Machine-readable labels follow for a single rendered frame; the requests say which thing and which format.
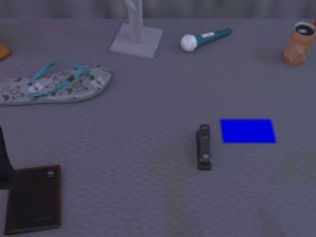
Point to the black stapler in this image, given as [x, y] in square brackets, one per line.
[204, 148]

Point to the white hand display stand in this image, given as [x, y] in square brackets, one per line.
[137, 39]

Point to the orange wooden block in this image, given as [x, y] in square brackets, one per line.
[3, 52]

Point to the tan cork cup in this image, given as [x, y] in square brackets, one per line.
[297, 47]

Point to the dark brown picture frame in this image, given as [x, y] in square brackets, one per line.
[33, 200]

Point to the butterfly print flip-flop sandal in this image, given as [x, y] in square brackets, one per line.
[74, 86]

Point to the blue rectangular block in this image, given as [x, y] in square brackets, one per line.
[248, 130]

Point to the teal and white microphone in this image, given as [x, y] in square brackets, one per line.
[197, 40]

